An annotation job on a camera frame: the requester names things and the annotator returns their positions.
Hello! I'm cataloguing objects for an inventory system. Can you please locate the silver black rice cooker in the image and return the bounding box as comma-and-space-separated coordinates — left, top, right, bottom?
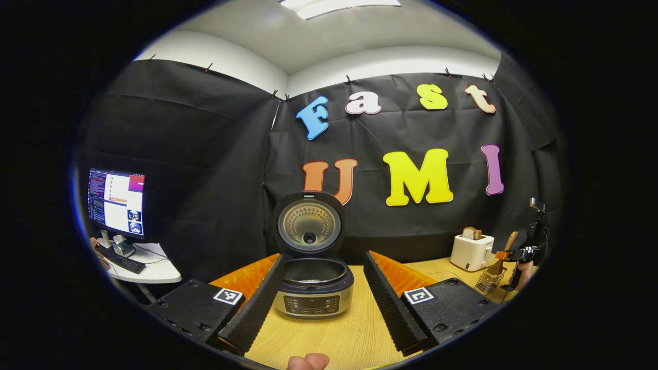
272, 191, 355, 320

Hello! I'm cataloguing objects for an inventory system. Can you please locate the black keyboard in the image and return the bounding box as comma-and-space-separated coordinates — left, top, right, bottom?
95, 246, 147, 274

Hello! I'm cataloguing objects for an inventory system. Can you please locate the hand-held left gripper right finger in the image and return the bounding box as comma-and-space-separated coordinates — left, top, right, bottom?
363, 250, 500, 357

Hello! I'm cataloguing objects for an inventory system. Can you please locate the white toaster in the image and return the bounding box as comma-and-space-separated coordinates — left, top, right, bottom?
450, 234, 495, 272

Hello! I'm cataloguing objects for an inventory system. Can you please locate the computer monitor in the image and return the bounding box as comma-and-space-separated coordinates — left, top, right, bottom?
87, 168, 146, 247

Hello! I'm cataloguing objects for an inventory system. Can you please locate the white side table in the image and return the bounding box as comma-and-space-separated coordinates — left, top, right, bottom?
98, 242, 182, 304

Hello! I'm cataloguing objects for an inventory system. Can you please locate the small grey desk device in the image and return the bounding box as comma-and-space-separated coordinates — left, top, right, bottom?
111, 235, 136, 257

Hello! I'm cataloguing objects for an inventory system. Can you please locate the ceiling light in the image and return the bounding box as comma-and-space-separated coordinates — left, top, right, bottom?
279, 0, 403, 20

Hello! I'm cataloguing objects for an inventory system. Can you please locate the black backdrop cloth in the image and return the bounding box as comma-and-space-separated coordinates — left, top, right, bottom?
77, 51, 569, 283

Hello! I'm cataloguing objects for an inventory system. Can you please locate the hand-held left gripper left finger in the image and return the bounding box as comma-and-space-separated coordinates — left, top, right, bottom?
147, 253, 286, 356

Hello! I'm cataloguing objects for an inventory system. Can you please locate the wooden spoon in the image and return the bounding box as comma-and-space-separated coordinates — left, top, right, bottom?
486, 231, 519, 275

